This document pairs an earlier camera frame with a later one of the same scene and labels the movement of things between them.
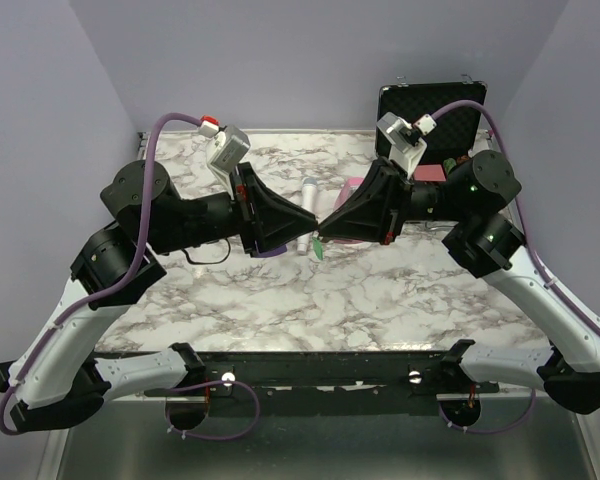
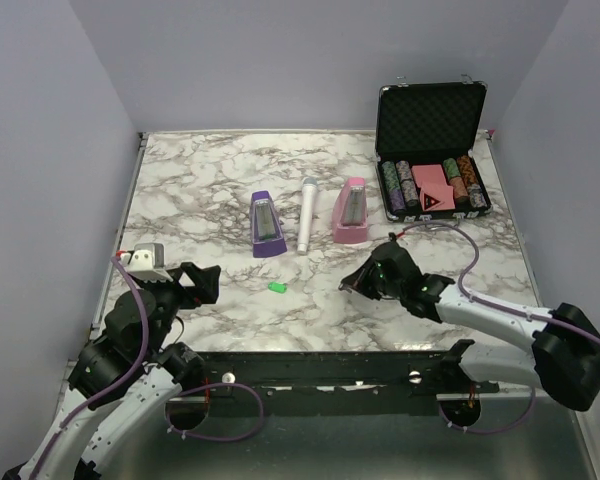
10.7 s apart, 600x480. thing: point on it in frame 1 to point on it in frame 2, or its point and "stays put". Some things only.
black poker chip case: [458, 129] stays put
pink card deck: [429, 172] stays put
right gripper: [378, 212] to [359, 281]
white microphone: [309, 202] stays put
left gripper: [275, 222] to [206, 288]
